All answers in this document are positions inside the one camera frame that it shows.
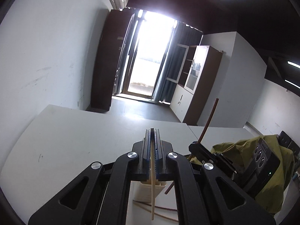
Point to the dark brown wooden chopstick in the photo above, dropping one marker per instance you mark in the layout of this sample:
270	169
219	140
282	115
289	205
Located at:
201	136

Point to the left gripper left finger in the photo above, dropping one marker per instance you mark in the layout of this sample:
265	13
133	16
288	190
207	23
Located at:
145	157

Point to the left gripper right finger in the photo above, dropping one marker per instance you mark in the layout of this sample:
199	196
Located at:
159	156

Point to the glass balcony door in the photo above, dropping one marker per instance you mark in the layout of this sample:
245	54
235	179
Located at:
147	54

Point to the dark brown tall cabinet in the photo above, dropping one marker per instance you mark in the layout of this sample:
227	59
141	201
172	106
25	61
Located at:
110	48

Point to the olive green jacket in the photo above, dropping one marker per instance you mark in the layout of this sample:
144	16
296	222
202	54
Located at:
272	195

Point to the brown white glass cabinet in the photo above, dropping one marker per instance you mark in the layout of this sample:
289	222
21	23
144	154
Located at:
194	82

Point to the cream plastic utensil holder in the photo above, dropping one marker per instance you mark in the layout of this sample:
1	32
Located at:
142	191

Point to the light bamboo chopstick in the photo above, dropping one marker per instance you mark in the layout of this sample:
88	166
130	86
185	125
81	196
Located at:
153	179

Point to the dark blue curtain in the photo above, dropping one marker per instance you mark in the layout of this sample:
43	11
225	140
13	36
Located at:
183	36

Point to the black chair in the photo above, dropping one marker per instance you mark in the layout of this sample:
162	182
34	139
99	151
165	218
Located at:
287	142

